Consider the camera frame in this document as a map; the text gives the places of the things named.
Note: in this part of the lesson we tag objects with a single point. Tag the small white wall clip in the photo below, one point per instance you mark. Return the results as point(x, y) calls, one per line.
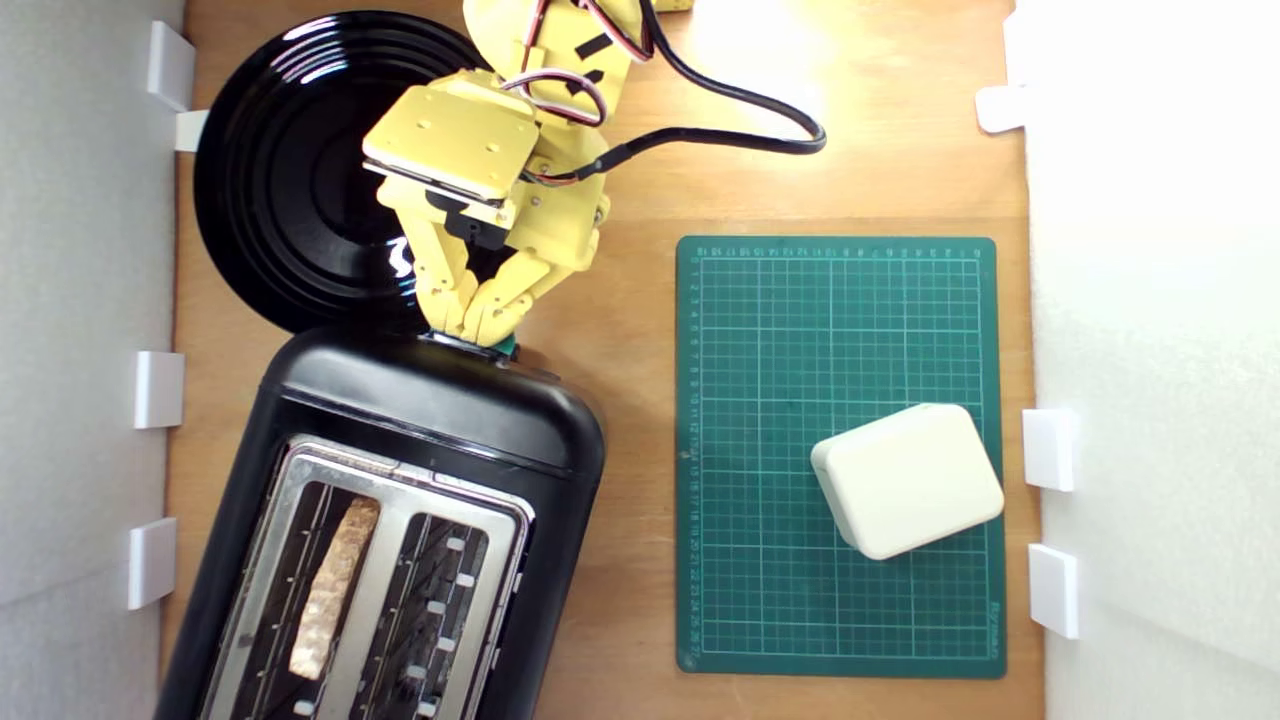
point(192, 130)
point(1000, 108)

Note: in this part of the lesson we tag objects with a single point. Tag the yellow flat camera mount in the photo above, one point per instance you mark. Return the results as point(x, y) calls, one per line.
point(450, 135)

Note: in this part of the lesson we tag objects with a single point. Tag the black ribbed plate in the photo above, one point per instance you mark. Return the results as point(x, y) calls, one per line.
point(280, 200)

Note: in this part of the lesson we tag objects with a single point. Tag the brown bread slice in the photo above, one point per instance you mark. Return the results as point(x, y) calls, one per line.
point(335, 590)

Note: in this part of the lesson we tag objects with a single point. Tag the white rounded block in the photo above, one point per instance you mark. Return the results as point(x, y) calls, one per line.
point(905, 480)

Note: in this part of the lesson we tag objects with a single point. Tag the green cutting mat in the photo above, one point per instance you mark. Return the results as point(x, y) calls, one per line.
point(760, 400)

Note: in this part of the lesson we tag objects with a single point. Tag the black two-slot toaster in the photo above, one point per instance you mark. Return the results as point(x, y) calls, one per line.
point(430, 400)

